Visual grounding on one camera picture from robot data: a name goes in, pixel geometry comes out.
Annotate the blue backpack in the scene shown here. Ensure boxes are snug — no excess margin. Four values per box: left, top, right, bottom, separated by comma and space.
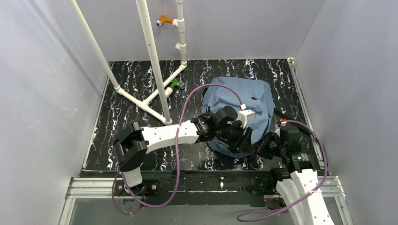
202, 77, 283, 158

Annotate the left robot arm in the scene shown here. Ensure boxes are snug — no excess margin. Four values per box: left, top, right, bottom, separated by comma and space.
112, 106, 256, 188

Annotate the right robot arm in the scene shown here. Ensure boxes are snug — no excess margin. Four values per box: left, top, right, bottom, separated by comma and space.
256, 120, 334, 225

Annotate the green white pipe fitting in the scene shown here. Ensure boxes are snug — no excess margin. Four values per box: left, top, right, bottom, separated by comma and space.
165, 78, 185, 97

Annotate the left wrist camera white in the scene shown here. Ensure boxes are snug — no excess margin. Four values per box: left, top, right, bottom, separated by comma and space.
236, 104, 256, 128

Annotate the white PVC pipe frame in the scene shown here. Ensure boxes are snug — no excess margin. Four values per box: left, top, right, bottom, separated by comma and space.
69, 0, 188, 126

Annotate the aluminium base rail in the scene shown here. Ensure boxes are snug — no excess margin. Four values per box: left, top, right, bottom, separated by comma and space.
57, 169, 346, 225

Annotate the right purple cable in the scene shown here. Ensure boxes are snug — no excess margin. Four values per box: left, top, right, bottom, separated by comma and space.
236, 119, 329, 223

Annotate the purple cable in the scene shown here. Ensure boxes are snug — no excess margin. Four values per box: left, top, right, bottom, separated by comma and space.
111, 83, 246, 217
236, 119, 329, 223

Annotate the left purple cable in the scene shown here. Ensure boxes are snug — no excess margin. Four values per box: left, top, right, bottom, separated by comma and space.
111, 83, 246, 217

